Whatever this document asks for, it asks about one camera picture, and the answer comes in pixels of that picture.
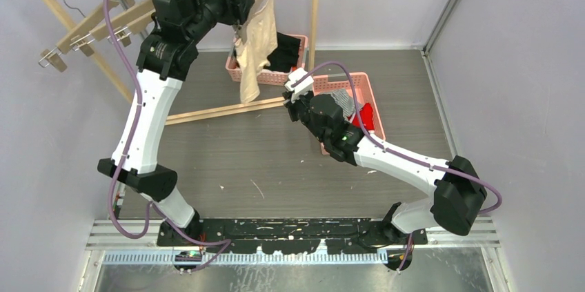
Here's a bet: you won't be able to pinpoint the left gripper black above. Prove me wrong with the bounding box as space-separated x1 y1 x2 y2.
185 0 254 44

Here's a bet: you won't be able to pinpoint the grey striped underwear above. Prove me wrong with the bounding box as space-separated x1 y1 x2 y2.
329 88 356 117

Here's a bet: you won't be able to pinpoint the red underwear white trim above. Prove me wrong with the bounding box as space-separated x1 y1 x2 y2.
347 103 375 133

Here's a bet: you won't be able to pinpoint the wooden hanger of striped underwear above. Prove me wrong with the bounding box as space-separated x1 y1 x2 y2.
112 0 154 47

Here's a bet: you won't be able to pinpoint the wooden hanger of red underwear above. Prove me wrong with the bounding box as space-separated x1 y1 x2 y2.
57 0 155 54

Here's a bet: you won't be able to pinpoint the beige underwear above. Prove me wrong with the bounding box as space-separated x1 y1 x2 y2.
235 0 279 105

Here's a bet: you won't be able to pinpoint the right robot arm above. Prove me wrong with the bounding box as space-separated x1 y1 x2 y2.
283 90 487 244

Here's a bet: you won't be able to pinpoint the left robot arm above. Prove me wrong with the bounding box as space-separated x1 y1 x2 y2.
97 0 255 246

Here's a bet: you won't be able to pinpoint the empty wooden clip hanger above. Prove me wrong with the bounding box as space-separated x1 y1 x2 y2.
38 0 104 72

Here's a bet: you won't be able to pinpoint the empty pink basket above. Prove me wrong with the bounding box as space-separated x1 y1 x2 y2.
313 72 386 155

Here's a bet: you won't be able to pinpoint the black clothes in basket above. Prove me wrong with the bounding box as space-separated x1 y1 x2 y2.
266 32 301 73

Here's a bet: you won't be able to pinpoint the pink basket with black clothes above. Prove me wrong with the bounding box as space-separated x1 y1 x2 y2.
225 34 309 86

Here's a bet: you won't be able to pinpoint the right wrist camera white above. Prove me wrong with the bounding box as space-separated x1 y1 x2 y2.
284 68 314 103

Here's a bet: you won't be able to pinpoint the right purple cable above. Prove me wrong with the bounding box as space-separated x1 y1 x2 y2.
292 61 504 216

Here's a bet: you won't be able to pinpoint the purple cable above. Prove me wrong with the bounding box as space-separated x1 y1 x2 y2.
292 61 504 216
101 0 152 240

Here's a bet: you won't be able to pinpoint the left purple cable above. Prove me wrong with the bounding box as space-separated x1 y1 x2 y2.
101 0 152 240

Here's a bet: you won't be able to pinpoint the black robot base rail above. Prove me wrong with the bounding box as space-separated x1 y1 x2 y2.
157 217 428 257

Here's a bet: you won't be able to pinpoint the wooden clothes rack frame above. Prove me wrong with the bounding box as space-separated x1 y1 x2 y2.
42 0 319 125

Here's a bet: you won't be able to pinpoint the white slotted cable duct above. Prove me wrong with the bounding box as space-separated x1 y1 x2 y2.
103 249 388 265

